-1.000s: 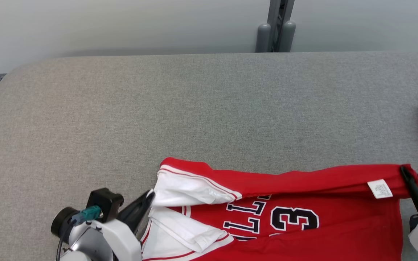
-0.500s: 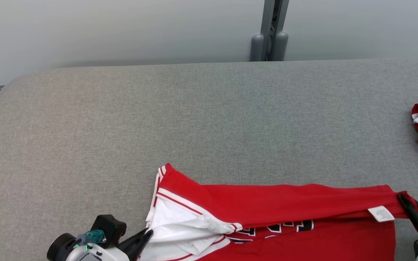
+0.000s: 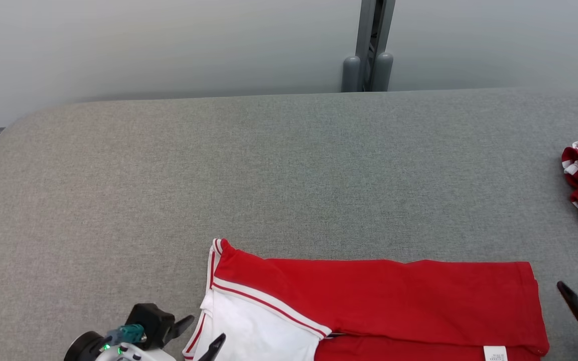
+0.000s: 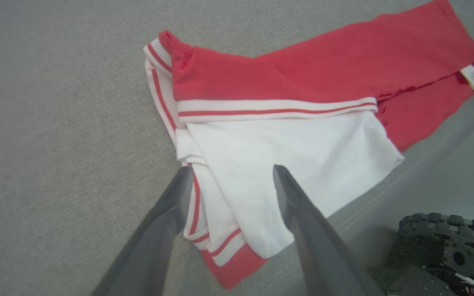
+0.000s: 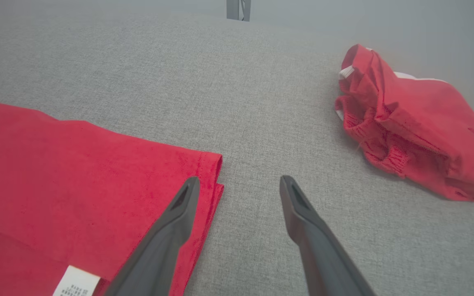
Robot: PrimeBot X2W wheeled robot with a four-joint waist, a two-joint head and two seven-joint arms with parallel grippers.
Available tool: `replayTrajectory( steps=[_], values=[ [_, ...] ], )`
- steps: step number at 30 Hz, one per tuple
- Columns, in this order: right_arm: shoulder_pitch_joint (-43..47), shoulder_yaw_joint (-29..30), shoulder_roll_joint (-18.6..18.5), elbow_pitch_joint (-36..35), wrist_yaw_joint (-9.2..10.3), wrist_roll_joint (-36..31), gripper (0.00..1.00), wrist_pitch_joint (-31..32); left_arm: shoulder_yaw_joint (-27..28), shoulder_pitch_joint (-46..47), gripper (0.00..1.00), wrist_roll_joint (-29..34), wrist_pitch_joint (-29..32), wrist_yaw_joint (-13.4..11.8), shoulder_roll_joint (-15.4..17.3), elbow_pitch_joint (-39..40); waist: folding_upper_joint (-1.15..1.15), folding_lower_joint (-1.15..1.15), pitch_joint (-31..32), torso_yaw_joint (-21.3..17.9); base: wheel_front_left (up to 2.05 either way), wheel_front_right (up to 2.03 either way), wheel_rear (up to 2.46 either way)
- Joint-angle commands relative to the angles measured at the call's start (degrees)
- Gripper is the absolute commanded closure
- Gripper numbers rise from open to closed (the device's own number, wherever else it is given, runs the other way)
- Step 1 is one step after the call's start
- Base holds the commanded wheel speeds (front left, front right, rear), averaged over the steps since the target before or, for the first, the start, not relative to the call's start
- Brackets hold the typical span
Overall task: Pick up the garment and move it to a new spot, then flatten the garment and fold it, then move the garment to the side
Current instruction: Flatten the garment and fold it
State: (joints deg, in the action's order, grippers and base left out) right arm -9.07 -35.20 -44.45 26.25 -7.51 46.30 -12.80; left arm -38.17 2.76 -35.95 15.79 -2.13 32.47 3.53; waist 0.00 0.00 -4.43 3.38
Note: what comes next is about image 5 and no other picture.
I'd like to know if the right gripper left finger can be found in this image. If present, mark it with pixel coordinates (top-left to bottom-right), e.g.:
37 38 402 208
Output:
103 176 201 296

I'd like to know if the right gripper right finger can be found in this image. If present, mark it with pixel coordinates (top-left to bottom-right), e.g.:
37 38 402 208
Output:
279 175 376 296

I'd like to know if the red basketball jersey number 23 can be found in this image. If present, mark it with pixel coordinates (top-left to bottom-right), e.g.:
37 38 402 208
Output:
0 97 224 296

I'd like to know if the red shorts white stripe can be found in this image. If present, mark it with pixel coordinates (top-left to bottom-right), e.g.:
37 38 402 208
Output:
335 44 474 203

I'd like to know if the grey fabric sofa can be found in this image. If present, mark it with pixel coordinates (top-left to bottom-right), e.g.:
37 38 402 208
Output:
0 10 474 296

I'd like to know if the grey partition post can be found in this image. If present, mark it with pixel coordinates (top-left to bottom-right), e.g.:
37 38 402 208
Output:
226 0 252 22

